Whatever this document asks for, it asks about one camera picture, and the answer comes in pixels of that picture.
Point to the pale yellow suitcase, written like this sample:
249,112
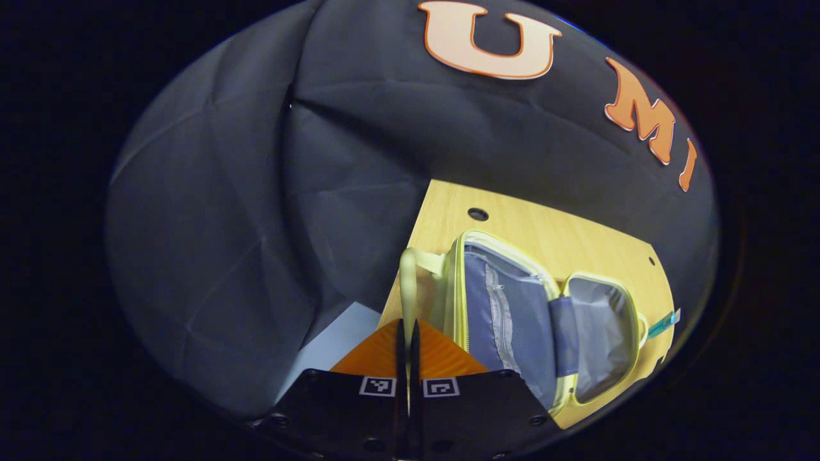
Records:
512,320

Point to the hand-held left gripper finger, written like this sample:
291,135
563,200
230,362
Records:
401,358
415,358

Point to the blue white cosmetic tube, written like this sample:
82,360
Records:
663,324

